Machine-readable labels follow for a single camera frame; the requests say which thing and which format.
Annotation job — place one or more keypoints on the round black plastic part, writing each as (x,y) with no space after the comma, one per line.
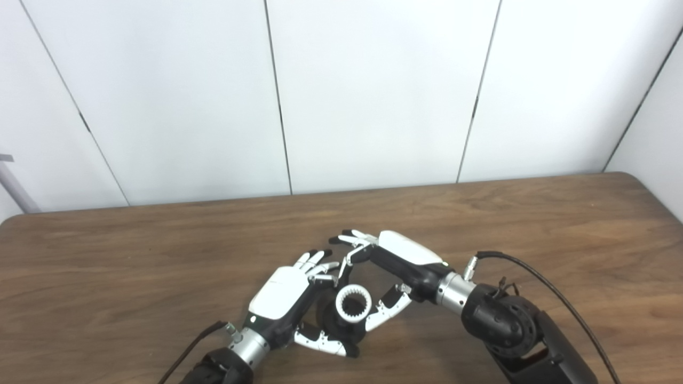
(331,330)

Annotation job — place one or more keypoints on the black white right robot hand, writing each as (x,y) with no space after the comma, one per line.
(411,250)

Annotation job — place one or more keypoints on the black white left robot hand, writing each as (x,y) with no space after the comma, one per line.
(280,293)

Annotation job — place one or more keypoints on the grey wall corner post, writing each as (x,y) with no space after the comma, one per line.
(18,192)

